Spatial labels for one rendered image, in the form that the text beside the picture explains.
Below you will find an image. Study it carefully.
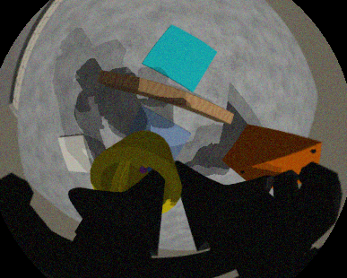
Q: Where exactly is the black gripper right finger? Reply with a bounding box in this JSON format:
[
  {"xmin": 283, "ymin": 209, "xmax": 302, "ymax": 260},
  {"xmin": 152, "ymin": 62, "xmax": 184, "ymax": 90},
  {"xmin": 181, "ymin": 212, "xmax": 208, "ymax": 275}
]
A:
[{"xmin": 174, "ymin": 161, "xmax": 274, "ymax": 251}]

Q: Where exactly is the beige flat rectangular pad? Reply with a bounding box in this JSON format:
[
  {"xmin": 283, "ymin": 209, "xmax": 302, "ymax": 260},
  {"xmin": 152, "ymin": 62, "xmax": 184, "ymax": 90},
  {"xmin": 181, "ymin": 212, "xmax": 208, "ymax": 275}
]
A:
[{"xmin": 58, "ymin": 135, "xmax": 92, "ymax": 174}]

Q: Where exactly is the tan wooden plank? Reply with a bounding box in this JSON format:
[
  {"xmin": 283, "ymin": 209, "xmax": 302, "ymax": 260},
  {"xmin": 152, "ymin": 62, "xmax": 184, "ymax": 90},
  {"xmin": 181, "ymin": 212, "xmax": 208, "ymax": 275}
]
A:
[{"xmin": 97, "ymin": 70, "xmax": 234, "ymax": 124}]

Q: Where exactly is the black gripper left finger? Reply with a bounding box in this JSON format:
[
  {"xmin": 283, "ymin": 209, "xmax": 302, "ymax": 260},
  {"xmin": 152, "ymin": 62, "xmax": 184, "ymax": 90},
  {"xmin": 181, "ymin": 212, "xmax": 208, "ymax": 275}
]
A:
[{"xmin": 68, "ymin": 169, "xmax": 165, "ymax": 257}]

